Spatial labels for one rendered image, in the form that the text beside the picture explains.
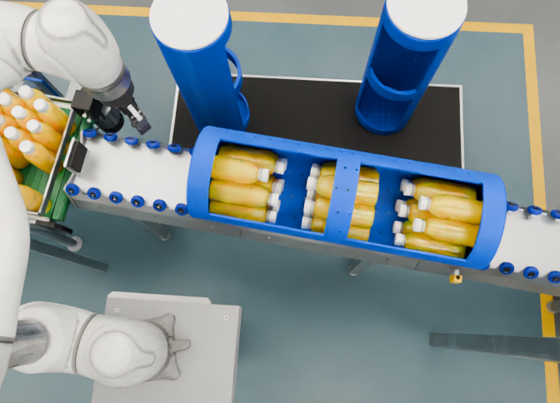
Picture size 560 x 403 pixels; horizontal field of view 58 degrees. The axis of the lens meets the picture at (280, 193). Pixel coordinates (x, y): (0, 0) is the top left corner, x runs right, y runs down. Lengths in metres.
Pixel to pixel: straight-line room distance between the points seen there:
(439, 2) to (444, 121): 0.93
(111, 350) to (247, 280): 1.39
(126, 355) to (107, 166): 0.77
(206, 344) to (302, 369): 1.12
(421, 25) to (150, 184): 1.07
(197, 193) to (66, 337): 0.49
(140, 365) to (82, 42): 0.77
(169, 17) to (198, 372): 1.18
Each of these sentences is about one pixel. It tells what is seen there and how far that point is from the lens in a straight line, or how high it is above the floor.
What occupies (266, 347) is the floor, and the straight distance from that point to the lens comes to 2.56.
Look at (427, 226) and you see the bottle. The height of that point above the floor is 1.14.
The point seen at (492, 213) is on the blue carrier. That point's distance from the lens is 1.46.
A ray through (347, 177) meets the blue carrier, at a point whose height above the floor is 1.23.
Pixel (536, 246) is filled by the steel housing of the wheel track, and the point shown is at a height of 0.93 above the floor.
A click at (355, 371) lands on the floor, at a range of 2.58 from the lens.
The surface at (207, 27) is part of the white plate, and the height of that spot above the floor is 1.04.
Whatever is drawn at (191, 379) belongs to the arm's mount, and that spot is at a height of 1.08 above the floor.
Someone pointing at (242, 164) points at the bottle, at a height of 1.19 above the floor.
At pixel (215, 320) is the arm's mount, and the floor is 1.07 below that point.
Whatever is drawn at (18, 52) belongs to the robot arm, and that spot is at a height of 1.84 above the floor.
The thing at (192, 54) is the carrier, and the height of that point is 1.01.
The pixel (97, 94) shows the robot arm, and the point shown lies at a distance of 0.99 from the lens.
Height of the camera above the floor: 2.56
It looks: 75 degrees down
